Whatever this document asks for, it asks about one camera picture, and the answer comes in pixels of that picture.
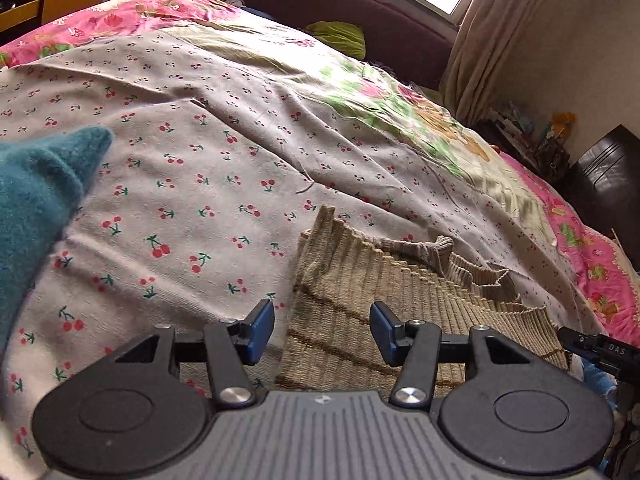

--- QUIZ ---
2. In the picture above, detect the pink floral quilt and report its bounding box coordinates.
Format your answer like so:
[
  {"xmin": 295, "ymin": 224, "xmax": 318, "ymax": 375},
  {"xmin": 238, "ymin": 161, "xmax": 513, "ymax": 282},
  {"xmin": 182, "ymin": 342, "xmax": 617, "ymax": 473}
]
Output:
[{"xmin": 0, "ymin": 0, "xmax": 640, "ymax": 342}]

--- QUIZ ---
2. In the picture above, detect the beige curtain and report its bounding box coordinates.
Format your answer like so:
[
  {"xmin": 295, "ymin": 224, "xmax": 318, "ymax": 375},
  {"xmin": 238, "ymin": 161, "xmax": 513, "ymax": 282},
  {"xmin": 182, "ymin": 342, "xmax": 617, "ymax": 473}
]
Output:
[{"xmin": 441, "ymin": 0, "xmax": 552, "ymax": 127}]

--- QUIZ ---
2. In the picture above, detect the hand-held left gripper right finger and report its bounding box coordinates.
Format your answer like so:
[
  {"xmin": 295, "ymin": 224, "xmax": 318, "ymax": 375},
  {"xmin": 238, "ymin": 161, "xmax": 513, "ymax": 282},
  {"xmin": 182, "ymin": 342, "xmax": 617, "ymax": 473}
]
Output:
[{"xmin": 369, "ymin": 301, "xmax": 532, "ymax": 408}]

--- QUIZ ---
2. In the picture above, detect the beige striped knit sweater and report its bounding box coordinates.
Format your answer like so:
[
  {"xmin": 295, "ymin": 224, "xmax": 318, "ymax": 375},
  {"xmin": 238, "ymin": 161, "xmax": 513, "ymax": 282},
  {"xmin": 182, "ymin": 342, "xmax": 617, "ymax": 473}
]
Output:
[{"xmin": 275, "ymin": 204, "xmax": 572, "ymax": 392}]

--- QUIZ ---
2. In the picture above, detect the teal fuzzy garment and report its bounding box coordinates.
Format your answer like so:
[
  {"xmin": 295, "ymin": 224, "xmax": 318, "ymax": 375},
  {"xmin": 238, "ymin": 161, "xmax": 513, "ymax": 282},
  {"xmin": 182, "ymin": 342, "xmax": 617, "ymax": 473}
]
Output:
[{"xmin": 0, "ymin": 126, "xmax": 114, "ymax": 356}]

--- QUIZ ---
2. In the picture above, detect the cherry print bed sheet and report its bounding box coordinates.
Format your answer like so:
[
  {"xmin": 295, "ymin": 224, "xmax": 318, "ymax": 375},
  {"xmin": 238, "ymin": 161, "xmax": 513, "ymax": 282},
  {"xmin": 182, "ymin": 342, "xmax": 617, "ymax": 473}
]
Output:
[{"xmin": 0, "ymin": 25, "xmax": 608, "ymax": 480}]

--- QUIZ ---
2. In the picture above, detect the yellow-green pillow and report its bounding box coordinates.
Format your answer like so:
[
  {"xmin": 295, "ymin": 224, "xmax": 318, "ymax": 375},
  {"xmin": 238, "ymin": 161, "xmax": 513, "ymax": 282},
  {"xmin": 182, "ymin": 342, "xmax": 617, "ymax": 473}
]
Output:
[{"xmin": 305, "ymin": 20, "xmax": 367, "ymax": 59}]

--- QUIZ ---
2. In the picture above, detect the blue knit garment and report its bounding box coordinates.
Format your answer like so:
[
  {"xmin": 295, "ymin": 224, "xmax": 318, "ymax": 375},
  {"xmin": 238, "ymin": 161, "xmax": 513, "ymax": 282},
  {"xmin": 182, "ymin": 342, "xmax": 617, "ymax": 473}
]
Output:
[{"xmin": 581, "ymin": 364, "xmax": 623, "ymax": 413}]

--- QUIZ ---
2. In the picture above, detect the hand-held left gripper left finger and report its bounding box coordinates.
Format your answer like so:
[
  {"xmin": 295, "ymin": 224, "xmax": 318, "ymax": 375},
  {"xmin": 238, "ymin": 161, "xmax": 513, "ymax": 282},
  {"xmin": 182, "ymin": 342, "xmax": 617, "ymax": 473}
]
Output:
[{"xmin": 114, "ymin": 299, "xmax": 276, "ymax": 408}]

